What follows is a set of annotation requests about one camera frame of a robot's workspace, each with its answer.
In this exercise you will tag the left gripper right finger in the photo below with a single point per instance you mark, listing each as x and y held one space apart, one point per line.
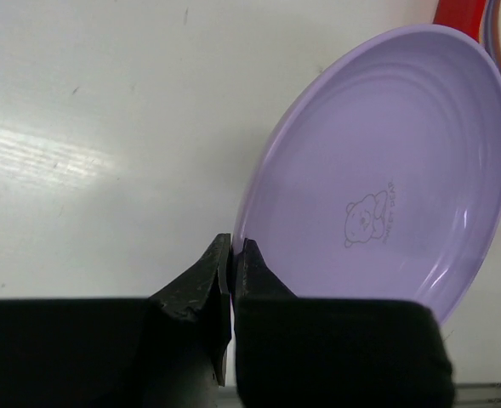
318 352

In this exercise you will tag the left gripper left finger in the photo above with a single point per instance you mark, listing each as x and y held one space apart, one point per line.
165 350

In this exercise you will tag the purple plate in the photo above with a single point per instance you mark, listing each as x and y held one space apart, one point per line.
383 178

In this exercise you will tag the red plastic bin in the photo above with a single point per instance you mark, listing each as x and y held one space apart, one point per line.
478 19

